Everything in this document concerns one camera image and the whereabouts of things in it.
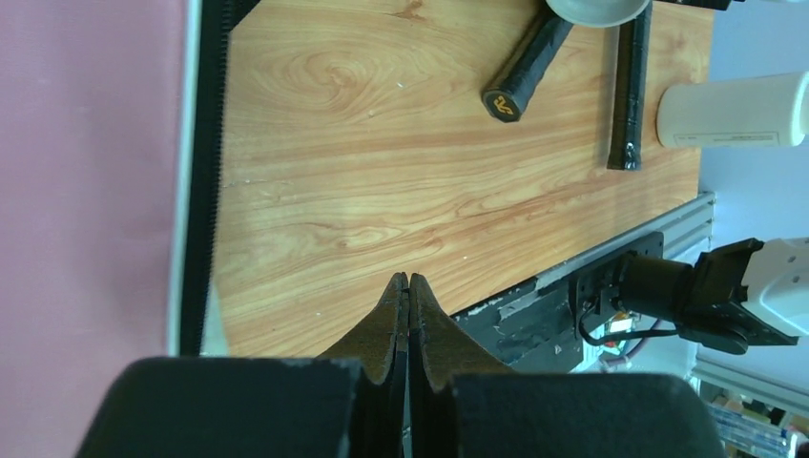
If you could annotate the white racket right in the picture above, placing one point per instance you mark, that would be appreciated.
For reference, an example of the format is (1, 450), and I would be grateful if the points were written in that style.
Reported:
(629, 93)

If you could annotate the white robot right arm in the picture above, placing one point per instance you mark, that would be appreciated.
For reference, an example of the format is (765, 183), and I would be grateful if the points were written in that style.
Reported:
(748, 293)

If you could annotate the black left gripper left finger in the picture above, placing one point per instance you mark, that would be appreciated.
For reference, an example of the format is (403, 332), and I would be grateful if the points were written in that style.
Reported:
(347, 402)

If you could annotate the pink racket cover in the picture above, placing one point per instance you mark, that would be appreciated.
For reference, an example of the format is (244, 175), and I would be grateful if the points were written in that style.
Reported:
(111, 149)

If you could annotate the white tube cap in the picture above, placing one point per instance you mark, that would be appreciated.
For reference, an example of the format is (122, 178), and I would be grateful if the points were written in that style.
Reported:
(765, 111)

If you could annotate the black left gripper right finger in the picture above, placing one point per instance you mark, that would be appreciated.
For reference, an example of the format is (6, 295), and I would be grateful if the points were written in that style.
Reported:
(464, 402)

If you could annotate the white racket left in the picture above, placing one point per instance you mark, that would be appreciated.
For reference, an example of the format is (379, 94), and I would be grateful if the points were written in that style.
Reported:
(511, 90)

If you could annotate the white racket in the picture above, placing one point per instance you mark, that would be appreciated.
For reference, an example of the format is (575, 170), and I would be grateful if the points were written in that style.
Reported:
(511, 90)
(629, 93)

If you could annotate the white shuttlecock tube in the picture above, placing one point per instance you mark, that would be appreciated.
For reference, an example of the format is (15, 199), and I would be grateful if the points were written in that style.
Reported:
(599, 14)

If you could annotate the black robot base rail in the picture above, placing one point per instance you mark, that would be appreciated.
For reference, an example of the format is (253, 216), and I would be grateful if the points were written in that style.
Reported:
(532, 326)

